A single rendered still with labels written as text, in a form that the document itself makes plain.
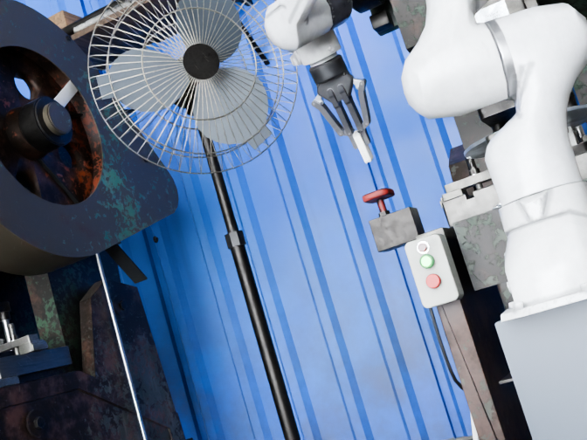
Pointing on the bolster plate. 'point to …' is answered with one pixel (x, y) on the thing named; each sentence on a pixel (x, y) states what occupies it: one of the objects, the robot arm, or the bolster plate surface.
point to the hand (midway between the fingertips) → (362, 146)
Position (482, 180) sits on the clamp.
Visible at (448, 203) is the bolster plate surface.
